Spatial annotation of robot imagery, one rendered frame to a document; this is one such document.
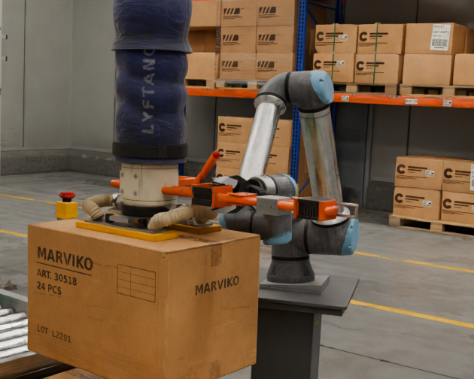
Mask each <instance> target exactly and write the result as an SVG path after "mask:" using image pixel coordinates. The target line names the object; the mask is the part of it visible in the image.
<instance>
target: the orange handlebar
mask: <svg viewBox="0 0 474 379"><path fill-rule="evenodd" d="M195 179H196V177H187V176H180V175H178V186H173V187H167V186H164V187H163V188H162V189H161V192H162V193H163V194H168V195H174V196H185V197H190V198H192V190H191V189H189V187H184V186H188V185H192V184H193V182H194V180H195ZM110 185H111V186H112V187H117V188H120V179H117V180H112V181H111V182H110ZM174 187H175V188H174ZM180 188H182V189H180ZM217 200H218V201H219V202H229V205H237V206H248V205H252V206H257V194H255V193H240V192H237V193H227V194H222V193H218V194H217ZM277 207H278V209H281V210H286V211H293V200H288V201H287V202H283V201H279V202H278V204H277ZM338 212H339V209H338V208H337V207H336V206H335V205H334V206H332V207H325V209H324V213H325V215H335V214H337V213H338Z"/></svg>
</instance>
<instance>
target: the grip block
mask: <svg viewBox="0 0 474 379"><path fill-rule="evenodd" d="M232 187H233V185H229V186H224V185H218V184H213V187H212V183H200V184H193V185H192V204H191V205H201V206H207V207H211V204H212V208H222V207H228V206H232V205H229V202H219V201H218V200H217V194H218V193H222V194H227V193H232Z"/></svg>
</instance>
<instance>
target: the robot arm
mask: <svg viewBox="0 0 474 379"><path fill-rule="evenodd" d="M333 92H334V89H333V82H332V80H331V77H330V76H329V74H328V73H327V72H325V71H316V70H312V71H293V72H284V73H281V74H278V75H276V76H274V77H273V78H272V79H270V80H268V81H267V82H266V83H265V84H264V85H263V86H262V87H261V88H260V90H259V91H258V92H257V94H256V97H255V99H254V107H255V108H256V113H255V116H254V121H253V124H252V127H251V131H250V134H249V138H248V142H247V145H246V148H245V153H244V156H243V160H242V164H241V167H240V170H239V175H232V176H229V177H227V176H224V177H218V178H215V177H213V178H212V179H214V180H213V182H214V183H218V185H224V186H229V185H233V187H232V192H233V193H237V192H240V193H255V194H257V196H264V195H265V193H273V194H277V196H284V197H290V198H291V197H292V196H295V197H296V194H297V185H296V182H295V180H294V179H293V178H292V177H291V176H290V175H288V174H269V175H265V173H266V167H267V164H268V161H269V155H270V152H271V149H272V144H273V141H274V137H275V132H276V129H277V125H278V121H279V117H280V115H282V114H283V113H284V112H285V111H286V107H287V106H288V105H297V108H298V112H299V118H300V122H301V127H302V136H303V141H304V146H305V154H306V160H307V165H308V173H309V179H310V184H311V192H312V197H314V196H318V197H324V198H332V199H337V201H338V202H343V199H342V189H341V183H340V177H339V167H338V162H337V156H336V146H335V141H334V135H333V125H332V120H331V114H330V103H331V102H332V101H333V98H334V93H333ZM291 200H293V199H291ZM256 208H257V206H252V205H248V206H237V205H232V206H228V207H222V208H212V207H211V211H213V212H215V213H219V214H220V217H219V225H221V226H222V229H228V230H233V231H238V232H247V233H252V234H257V235H260V240H263V243H264V244H265V245H272V261H271V264H270V266H269V270H268V272H267V275H266V278H267V281H269V282H273V283H308V282H312V281H314V271H313V269H312V266H311V263H310V260H309V254H317V255H335V256H348V255H352V254H353V253H354V251H355V250H356V248H357V242H358V238H359V221H358V219H357V220H355V219H351V218H346V217H336V219H334V220H326V221H322V222H319V221H316V220H306V219H300V218H293V211H290V214H285V215H281V216H272V215H267V214H258V213H257V212H256Z"/></svg>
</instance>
